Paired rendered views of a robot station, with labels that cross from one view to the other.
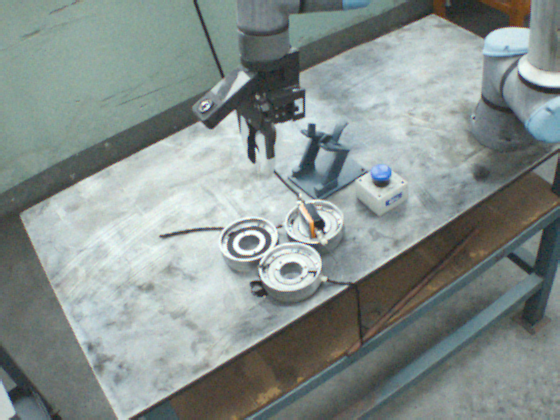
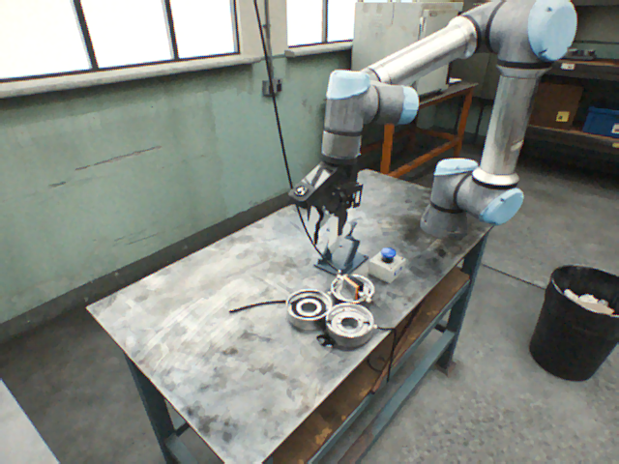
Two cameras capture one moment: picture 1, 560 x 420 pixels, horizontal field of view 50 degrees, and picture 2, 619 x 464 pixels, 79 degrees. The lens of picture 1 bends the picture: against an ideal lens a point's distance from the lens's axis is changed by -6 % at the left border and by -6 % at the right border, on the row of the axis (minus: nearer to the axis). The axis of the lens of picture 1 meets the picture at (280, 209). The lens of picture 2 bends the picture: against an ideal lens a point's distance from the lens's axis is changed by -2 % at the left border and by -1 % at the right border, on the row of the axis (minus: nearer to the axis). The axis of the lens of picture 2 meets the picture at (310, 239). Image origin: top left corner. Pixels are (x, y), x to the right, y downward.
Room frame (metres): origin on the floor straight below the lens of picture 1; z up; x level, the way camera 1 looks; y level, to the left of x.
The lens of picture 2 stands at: (0.16, 0.32, 1.44)
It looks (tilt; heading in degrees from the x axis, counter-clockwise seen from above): 32 degrees down; 337
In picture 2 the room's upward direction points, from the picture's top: straight up
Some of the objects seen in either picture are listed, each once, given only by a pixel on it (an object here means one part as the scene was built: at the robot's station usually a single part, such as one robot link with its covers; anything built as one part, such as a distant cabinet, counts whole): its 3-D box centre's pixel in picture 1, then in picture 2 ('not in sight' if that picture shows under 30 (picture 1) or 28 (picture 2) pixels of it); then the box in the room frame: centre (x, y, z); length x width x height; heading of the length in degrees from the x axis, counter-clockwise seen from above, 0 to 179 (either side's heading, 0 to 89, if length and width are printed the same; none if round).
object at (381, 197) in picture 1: (384, 188); (388, 265); (0.86, -0.20, 0.82); 0.08 x 0.07 x 0.05; 115
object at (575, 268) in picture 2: not in sight; (576, 325); (0.83, -1.25, 0.21); 0.34 x 0.34 x 0.43
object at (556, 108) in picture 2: not in sight; (557, 102); (2.61, -3.16, 0.64); 0.49 x 0.40 x 0.37; 30
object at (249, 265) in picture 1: (249, 245); (309, 309); (0.78, 0.07, 0.82); 0.10 x 0.10 x 0.04
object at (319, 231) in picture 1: (318, 229); (360, 292); (0.76, -0.06, 0.85); 0.17 x 0.02 x 0.04; 13
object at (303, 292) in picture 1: (291, 273); (349, 326); (0.70, 0.00, 0.82); 0.10 x 0.10 x 0.04
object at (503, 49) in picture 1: (513, 64); (455, 182); (0.98, -0.50, 0.97); 0.13 x 0.12 x 0.14; 4
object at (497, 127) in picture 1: (507, 110); (446, 214); (0.99, -0.50, 0.85); 0.15 x 0.15 x 0.10
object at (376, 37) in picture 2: not in sight; (407, 50); (2.85, -1.61, 1.10); 0.62 x 0.61 x 0.65; 115
